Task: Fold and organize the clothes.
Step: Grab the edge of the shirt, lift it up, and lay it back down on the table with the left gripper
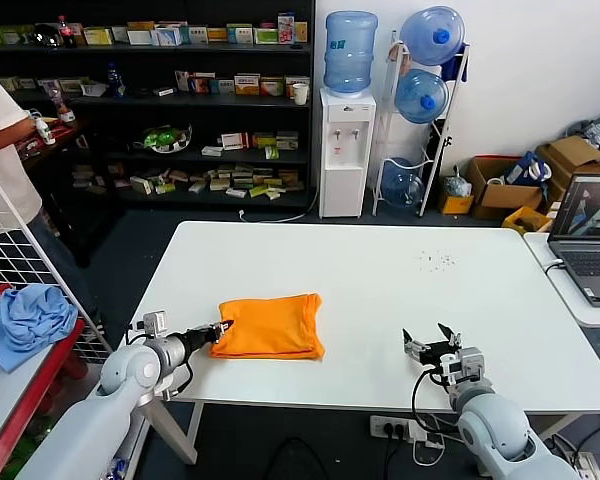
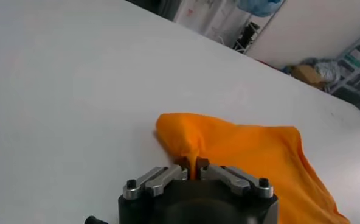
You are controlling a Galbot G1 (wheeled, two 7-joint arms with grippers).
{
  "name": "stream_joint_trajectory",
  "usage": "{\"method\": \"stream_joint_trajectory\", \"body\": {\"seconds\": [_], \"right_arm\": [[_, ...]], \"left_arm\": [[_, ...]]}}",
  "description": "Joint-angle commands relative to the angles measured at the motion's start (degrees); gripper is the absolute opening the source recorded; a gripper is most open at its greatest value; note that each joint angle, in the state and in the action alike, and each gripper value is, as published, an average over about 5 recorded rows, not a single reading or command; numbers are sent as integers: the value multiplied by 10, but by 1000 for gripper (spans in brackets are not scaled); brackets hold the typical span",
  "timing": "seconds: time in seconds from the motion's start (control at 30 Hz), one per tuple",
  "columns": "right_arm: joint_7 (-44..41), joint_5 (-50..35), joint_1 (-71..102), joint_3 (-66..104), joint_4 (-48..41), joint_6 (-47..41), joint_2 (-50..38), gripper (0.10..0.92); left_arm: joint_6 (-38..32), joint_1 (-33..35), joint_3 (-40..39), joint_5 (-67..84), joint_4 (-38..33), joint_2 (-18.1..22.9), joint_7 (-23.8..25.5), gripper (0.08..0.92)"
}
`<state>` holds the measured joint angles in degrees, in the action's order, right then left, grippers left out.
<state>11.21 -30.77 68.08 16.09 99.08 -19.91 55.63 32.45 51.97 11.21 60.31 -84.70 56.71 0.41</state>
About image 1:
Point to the white power strip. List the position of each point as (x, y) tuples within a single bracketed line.
[(387, 427)]

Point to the blue white medicine box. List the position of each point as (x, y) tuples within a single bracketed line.
[(168, 37)]

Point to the person bare forearm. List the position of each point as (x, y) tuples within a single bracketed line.
[(5, 139)]

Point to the white flat medicine box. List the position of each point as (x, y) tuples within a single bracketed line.
[(139, 38)]

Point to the crumpled light blue cloth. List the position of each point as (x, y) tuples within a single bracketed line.
[(30, 325)]

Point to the bowl with green packets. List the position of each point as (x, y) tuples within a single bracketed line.
[(162, 140)]

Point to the orange t-shirt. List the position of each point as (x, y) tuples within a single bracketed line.
[(270, 325)]

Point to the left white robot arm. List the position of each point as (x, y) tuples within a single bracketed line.
[(120, 375)]

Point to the orange white medicine box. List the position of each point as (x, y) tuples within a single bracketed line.
[(246, 85)]

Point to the red plastic stool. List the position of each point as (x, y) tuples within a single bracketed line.
[(75, 369)]

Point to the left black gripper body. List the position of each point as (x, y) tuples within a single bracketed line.
[(205, 336)]

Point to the small dark crumbs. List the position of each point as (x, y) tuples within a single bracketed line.
[(437, 262)]

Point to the green white medicine box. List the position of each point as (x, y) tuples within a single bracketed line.
[(266, 36)]

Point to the dark wooden table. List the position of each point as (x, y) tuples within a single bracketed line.
[(75, 165)]

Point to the clear bottle pink label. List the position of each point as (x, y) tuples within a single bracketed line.
[(62, 107)]

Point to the small white side table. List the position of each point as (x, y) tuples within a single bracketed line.
[(545, 250)]

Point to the blue plastic bottle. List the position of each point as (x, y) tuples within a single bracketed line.
[(114, 82)]

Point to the yellow medicine box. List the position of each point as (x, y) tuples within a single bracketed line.
[(98, 37)]

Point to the person in white shirt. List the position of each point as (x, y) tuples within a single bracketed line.
[(0, 190)]

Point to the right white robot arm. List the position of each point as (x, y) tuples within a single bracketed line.
[(500, 430)]

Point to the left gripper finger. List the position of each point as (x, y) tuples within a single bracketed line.
[(226, 325), (219, 336)]

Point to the white plug adapter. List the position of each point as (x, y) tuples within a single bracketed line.
[(417, 431)]

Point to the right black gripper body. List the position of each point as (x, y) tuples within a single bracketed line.
[(435, 352)]

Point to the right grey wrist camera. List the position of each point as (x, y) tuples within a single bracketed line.
[(465, 365)]

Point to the yellow plastic crate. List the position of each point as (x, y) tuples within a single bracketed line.
[(527, 220)]

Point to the tan cardboard box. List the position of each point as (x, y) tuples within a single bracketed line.
[(572, 152)]

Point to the shiny black helmet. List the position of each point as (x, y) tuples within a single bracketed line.
[(46, 36)]

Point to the pink tall carton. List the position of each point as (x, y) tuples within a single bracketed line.
[(286, 29)]

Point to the white metal jug rack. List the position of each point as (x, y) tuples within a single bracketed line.
[(387, 125)]

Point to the dark blue hanging cloth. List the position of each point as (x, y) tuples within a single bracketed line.
[(452, 65)]

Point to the white water dispenser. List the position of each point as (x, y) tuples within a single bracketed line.
[(345, 165)]

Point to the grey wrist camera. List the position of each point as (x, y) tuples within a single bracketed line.
[(154, 322), (465, 365)]

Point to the red white medicine box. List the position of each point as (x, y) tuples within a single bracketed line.
[(236, 141)]

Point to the small white bottle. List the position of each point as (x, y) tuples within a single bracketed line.
[(46, 134)]

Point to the large white table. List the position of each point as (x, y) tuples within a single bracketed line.
[(380, 280)]

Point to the open brown cardboard box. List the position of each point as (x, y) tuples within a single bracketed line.
[(505, 197)]

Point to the white paper cup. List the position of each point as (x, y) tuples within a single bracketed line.
[(300, 95)]

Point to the black tripod stand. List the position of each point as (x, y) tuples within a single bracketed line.
[(446, 142)]

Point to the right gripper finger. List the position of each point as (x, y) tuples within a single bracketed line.
[(416, 348), (454, 339)]

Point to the small yellow box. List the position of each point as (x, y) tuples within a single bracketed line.
[(455, 204)]

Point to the grey open laptop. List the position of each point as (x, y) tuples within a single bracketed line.
[(587, 250)]

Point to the blue tote bag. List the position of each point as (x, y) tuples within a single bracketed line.
[(525, 167)]

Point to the black shelving unit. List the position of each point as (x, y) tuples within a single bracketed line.
[(205, 115)]

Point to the clear plastic bag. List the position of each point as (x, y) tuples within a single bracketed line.
[(457, 185)]

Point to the blue capped water jug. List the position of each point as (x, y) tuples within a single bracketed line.
[(430, 35), (420, 97)]

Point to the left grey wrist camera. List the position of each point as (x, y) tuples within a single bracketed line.
[(154, 322)]

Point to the cola bottle red label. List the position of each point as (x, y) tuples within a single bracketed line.
[(69, 35)]

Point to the green plastic bottle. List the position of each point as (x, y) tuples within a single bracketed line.
[(35, 440)]

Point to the blue water jug with label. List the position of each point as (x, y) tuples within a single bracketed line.
[(350, 55)]

